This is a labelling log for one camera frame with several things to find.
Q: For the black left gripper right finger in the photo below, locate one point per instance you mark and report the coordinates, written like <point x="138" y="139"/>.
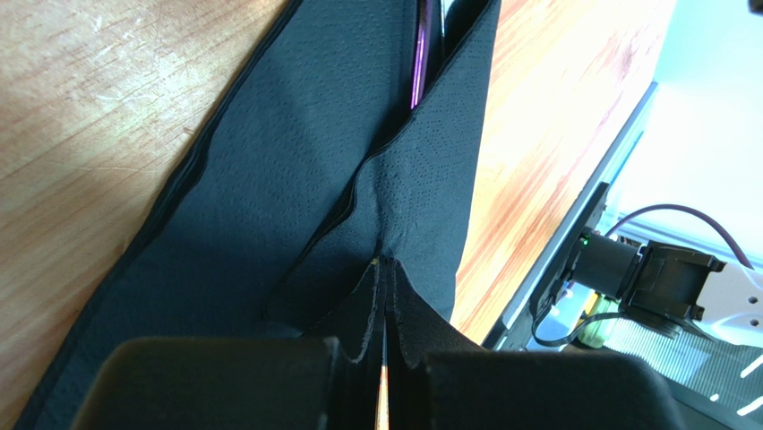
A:
<point x="440" y="379"/>

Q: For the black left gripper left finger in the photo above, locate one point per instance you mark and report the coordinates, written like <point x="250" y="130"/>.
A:
<point x="328" y="378"/>

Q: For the black paper napkin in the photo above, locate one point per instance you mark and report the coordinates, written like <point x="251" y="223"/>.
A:
<point x="314" y="162"/>

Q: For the purple metallic spoon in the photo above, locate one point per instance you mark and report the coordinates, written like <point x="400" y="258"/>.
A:
<point x="423" y="41"/>

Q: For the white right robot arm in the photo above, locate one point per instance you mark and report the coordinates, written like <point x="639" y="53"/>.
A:
<point x="670" y="289"/>

